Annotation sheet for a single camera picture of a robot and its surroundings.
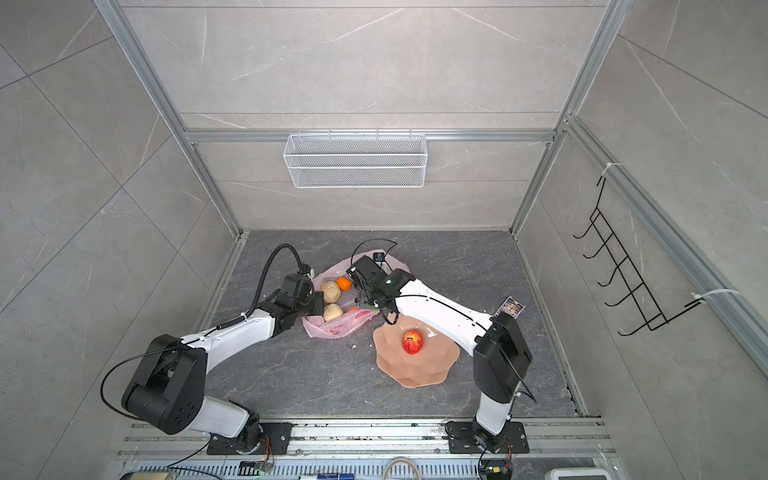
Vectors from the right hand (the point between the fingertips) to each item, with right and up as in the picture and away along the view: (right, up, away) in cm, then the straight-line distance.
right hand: (372, 294), depth 85 cm
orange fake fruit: (-10, +2, +14) cm, 17 cm away
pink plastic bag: (-6, -7, +3) cm, 9 cm away
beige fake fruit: (-13, -6, +5) cm, 15 cm away
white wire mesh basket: (-7, +44, +16) cm, 47 cm away
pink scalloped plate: (+18, -20, 0) cm, 27 cm away
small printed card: (+45, -6, +11) cm, 47 cm away
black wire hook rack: (+59, +6, -18) cm, 62 cm away
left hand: (-17, 0, +7) cm, 18 cm away
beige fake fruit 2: (-14, -1, +10) cm, 17 cm away
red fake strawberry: (+12, -13, -1) cm, 18 cm away
